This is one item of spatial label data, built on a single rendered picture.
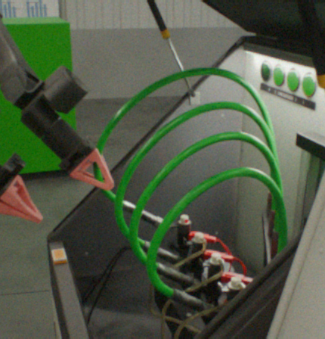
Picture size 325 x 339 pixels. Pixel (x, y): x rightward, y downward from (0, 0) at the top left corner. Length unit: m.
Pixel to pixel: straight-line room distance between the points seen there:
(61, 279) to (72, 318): 0.15
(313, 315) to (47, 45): 3.62
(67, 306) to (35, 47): 3.18
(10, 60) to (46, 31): 3.06
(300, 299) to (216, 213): 0.77
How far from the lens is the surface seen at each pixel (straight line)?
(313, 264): 0.66
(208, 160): 1.34
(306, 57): 1.03
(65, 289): 1.12
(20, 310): 2.72
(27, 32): 4.06
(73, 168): 0.88
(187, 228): 1.00
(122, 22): 7.30
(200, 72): 0.92
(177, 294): 0.77
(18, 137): 4.21
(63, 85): 0.88
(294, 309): 0.69
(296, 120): 1.12
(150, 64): 7.40
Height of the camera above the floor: 1.57
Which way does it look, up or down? 21 degrees down
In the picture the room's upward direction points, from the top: straight up
